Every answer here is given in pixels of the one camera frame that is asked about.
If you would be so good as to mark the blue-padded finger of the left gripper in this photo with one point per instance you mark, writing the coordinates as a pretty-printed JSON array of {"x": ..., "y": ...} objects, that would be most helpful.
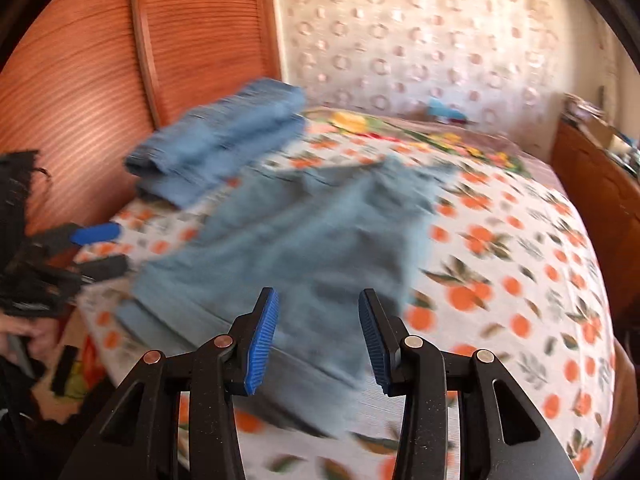
[{"x": 95, "y": 233}]

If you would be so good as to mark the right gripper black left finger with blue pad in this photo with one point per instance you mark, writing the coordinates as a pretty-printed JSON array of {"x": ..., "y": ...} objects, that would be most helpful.
[{"x": 135, "y": 436}]

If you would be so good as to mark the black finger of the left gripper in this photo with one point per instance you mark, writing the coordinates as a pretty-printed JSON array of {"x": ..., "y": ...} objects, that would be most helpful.
[{"x": 103, "y": 269}]

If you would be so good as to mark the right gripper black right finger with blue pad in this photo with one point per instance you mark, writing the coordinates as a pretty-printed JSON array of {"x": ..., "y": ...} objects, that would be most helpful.
[{"x": 502, "y": 434}]

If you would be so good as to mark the grey-blue pants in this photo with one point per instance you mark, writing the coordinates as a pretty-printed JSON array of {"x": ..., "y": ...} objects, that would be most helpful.
[{"x": 318, "y": 237}]

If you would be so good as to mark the person's left hand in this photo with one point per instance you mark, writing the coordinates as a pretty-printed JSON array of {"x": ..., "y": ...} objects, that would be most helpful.
[{"x": 42, "y": 332}]

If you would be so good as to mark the folded blue denim jeans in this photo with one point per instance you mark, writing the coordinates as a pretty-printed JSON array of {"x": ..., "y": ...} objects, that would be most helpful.
[{"x": 211, "y": 143}]

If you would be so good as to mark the orange print bedspread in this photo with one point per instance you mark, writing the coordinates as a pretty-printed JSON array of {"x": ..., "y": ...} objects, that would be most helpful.
[{"x": 509, "y": 268}]

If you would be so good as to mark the wooden slatted wardrobe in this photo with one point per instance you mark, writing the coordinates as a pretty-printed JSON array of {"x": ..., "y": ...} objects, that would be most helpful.
[{"x": 87, "y": 80}]

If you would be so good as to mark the wooden side cabinet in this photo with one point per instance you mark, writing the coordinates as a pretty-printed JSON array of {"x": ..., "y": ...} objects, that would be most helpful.
[{"x": 607, "y": 200}]

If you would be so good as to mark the floral pink blanket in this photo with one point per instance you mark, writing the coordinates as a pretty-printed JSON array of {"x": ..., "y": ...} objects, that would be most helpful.
[{"x": 495, "y": 149}]

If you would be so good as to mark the clutter on cabinet top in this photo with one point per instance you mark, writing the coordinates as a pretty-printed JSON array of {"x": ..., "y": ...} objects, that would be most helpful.
[{"x": 590, "y": 121}]

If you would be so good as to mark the teal object by curtain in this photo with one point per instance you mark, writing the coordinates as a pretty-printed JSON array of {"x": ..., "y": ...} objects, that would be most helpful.
[{"x": 439, "y": 112}]

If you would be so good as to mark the sheer circle pattern curtain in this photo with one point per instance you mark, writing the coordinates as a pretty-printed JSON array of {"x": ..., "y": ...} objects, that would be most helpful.
[{"x": 506, "y": 65}]

